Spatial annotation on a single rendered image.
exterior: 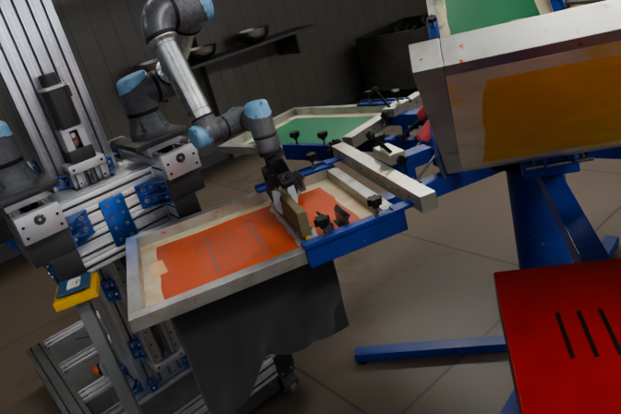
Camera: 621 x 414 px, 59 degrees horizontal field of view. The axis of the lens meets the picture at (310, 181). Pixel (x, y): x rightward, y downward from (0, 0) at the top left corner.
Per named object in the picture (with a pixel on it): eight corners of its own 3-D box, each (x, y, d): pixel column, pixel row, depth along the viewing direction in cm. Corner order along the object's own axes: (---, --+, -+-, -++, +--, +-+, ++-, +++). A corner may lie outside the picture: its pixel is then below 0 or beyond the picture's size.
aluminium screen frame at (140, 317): (133, 334, 140) (127, 321, 138) (128, 248, 193) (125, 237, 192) (407, 224, 157) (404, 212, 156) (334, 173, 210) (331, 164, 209)
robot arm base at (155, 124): (126, 140, 210) (115, 115, 207) (161, 126, 218) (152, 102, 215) (140, 143, 199) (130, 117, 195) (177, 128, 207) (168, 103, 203)
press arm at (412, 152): (388, 177, 181) (385, 164, 180) (381, 173, 187) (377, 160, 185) (434, 161, 185) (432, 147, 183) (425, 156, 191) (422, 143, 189)
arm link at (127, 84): (121, 115, 207) (108, 79, 202) (153, 103, 214) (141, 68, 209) (132, 115, 197) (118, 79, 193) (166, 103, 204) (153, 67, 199)
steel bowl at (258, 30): (260, 39, 612) (256, 26, 607) (279, 36, 582) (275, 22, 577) (231, 48, 592) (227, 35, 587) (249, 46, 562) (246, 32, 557)
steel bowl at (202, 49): (209, 56, 576) (205, 43, 571) (226, 54, 548) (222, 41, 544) (179, 66, 557) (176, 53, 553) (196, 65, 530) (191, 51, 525)
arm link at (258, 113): (257, 97, 171) (272, 97, 165) (267, 130, 175) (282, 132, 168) (236, 105, 167) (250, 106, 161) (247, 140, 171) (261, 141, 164)
